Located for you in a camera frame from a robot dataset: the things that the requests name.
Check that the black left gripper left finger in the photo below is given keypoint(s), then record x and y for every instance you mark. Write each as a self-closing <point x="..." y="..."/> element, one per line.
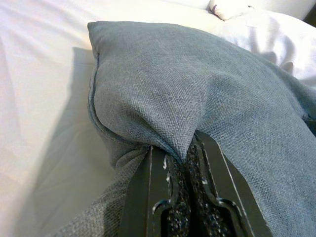
<point x="158" y="195"/>

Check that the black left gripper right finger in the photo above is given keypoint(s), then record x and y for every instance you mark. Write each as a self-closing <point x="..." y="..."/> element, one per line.
<point x="217" y="187"/>

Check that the blue-grey woven pillow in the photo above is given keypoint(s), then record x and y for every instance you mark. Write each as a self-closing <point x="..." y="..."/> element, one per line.
<point x="172" y="86"/>

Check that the white pillow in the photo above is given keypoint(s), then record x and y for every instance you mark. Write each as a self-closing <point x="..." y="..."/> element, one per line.
<point x="266" y="39"/>

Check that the white bed sheet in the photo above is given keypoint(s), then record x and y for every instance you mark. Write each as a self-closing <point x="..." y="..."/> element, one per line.
<point x="44" y="98"/>

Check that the white plush toy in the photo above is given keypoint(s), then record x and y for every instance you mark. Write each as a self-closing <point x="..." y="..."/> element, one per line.
<point x="228" y="8"/>

